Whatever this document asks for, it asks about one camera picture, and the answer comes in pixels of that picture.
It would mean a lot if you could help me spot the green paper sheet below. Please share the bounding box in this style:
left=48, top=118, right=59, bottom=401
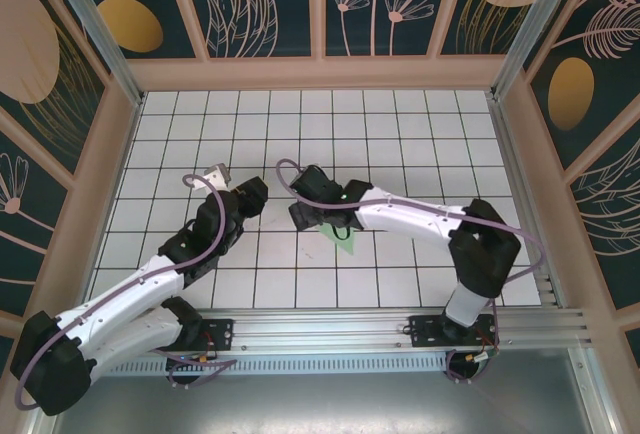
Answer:
left=314, top=221, right=359, bottom=256

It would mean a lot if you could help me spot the grey metal sheet panel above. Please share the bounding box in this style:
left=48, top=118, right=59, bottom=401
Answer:
left=29, top=346, right=614, bottom=434

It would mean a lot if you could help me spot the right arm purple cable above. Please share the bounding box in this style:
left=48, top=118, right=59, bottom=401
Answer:
left=276, top=157, right=546, bottom=385

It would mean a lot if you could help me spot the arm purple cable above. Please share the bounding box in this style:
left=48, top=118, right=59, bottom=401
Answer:
left=12, top=172, right=239, bottom=413
left=276, top=157, right=546, bottom=385

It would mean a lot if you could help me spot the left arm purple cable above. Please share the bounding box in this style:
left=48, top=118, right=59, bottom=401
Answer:
left=12, top=172, right=239, bottom=413

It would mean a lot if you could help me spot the long aluminium mounting rail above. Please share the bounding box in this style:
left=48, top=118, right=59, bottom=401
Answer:
left=47, top=307, right=597, bottom=355

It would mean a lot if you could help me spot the slotted grey cable duct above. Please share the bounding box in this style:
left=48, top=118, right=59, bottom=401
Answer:
left=92, top=357, right=454, bottom=376

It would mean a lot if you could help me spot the aluminium side rail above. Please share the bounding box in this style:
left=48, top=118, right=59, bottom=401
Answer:
left=487, top=96, right=566, bottom=311

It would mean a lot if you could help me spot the aluminium frame post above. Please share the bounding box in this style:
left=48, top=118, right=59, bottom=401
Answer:
left=491, top=0, right=586, bottom=100
left=42, top=0, right=146, bottom=106

